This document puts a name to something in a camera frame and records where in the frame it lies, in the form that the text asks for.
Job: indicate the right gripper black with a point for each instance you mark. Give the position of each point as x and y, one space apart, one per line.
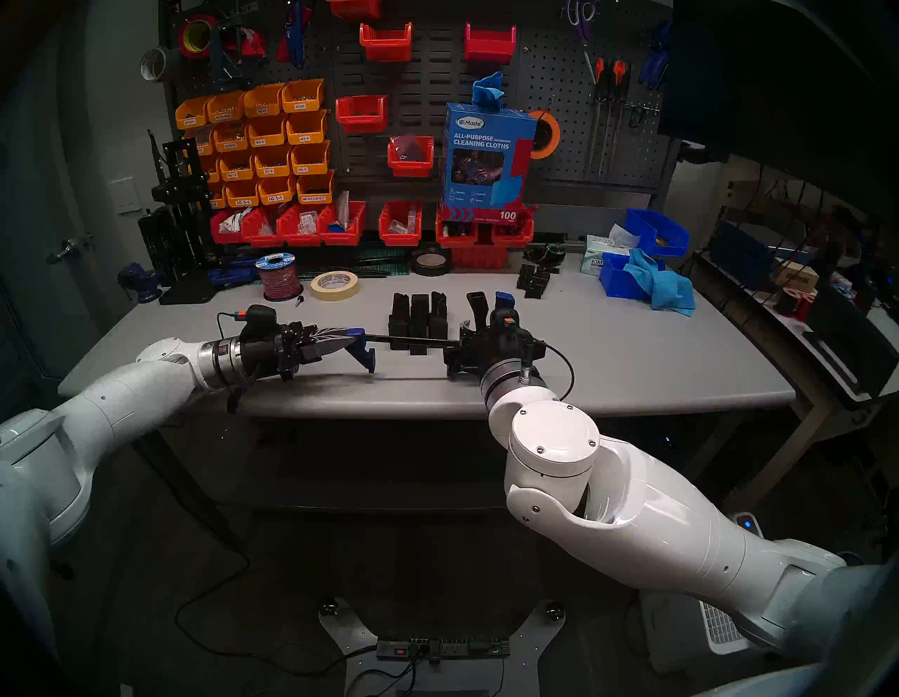
491 351

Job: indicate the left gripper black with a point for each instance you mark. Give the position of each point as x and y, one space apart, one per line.
277 351

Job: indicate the blue black bar clamp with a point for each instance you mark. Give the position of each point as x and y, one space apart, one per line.
362 348

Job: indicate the black 3D printed piece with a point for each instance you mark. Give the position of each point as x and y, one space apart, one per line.
399 320
430 316

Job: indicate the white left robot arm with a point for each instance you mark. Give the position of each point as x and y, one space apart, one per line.
105 421

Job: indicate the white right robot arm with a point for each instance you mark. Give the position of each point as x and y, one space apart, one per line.
667 534

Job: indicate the small black printed parts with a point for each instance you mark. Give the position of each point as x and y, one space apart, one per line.
535 279

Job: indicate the grey metal screw clamp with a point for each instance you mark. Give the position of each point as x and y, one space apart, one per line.
232 60

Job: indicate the printed brown cardboard box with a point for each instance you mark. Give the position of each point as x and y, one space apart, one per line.
797 275

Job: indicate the blue spring clamp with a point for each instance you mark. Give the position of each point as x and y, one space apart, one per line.
661 38
650 67

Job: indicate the cream masking tape roll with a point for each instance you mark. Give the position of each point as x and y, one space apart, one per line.
319 288

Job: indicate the red nested bin stack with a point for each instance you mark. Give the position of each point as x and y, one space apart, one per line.
480 254

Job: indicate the black tape roll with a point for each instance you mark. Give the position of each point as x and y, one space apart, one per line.
430 272

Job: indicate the green cutting mat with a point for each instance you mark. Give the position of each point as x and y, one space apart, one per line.
383 256

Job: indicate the red plastic storage bin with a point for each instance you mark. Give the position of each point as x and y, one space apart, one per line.
386 45
400 226
362 115
515 230
355 7
261 232
411 163
343 226
489 43
456 233
228 232
300 230

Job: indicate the blue hand tool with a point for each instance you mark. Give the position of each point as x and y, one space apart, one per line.
235 270

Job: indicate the green white tissue box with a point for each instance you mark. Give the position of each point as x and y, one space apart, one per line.
600 256

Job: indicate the yellow plastic parts bin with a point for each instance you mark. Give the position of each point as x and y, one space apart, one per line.
306 128
216 198
225 108
230 137
272 163
276 191
315 189
191 114
310 159
236 167
201 142
209 168
242 195
302 98
265 132
262 102

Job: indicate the blue microfiber cloth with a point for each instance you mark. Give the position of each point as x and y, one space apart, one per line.
667 288

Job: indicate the blue cleaning cloths box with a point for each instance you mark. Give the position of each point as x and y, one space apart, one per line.
484 161

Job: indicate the small blue bench vise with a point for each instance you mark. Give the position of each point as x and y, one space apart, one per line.
140 281

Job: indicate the blue cloth in box opening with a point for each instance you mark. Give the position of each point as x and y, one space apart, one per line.
488 90

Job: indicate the black caster wheel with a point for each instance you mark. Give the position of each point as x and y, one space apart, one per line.
555 610
329 606

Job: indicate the grey pegboard back panel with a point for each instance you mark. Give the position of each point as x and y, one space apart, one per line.
435 91

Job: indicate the dark blue equipment box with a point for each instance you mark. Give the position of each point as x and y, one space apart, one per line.
744 249

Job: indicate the black metal carabiner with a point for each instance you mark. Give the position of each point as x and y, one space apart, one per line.
638 114

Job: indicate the orange black screwdriver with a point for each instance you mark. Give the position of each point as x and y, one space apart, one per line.
618 74
599 74

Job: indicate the black power strip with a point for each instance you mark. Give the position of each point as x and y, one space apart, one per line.
442 648

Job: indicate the white side desk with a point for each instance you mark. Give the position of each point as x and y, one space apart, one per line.
808 421

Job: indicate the grey door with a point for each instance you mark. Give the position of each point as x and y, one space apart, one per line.
49 176

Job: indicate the white air purifier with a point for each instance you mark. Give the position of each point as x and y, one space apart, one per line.
674 632

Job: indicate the red yellow tape roll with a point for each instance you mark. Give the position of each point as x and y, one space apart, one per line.
184 38

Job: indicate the black flat equipment case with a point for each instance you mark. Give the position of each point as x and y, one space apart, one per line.
850 337

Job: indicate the large black monitor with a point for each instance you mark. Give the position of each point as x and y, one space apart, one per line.
793 84

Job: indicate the white robot torso shell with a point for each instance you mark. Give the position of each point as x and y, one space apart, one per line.
758 685

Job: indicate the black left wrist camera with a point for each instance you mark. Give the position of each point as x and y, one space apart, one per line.
261 317

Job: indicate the white wall switch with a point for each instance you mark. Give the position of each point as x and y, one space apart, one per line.
125 195

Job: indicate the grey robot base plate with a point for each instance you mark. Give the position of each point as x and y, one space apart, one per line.
351 632

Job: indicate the grey duct tape roll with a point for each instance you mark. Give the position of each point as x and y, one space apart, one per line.
165 67

